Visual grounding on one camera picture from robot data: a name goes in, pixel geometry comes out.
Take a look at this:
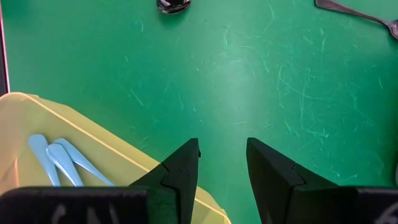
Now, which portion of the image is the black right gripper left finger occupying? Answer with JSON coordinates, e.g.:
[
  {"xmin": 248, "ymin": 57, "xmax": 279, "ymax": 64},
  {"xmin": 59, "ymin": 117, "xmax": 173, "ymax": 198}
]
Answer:
[{"xmin": 129, "ymin": 138, "xmax": 202, "ymax": 224}]

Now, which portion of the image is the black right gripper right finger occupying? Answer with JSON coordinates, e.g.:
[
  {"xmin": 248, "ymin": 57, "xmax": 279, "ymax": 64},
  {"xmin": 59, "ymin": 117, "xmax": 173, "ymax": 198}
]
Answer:
[{"xmin": 246, "ymin": 138, "xmax": 358, "ymax": 224}]

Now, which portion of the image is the blue-handled spoon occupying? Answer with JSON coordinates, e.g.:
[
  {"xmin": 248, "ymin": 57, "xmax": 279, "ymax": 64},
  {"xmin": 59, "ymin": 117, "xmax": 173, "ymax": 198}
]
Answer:
[
  {"xmin": 45, "ymin": 143, "xmax": 84, "ymax": 187},
  {"xmin": 53, "ymin": 138, "xmax": 115, "ymax": 187},
  {"xmin": 27, "ymin": 133, "xmax": 62, "ymax": 187}
]

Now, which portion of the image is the yellow translucent tray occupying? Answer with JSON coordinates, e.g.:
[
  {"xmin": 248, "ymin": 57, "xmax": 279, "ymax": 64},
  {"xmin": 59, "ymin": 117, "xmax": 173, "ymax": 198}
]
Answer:
[{"xmin": 0, "ymin": 91, "xmax": 233, "ymax": 224}]

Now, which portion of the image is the green table mat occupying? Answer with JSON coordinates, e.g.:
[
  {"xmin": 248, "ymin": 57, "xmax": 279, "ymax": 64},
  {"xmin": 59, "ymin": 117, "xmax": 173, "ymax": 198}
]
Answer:
[{"xmin": 2, "ymin": 0, "xmax": 398, "ymax": 224}]

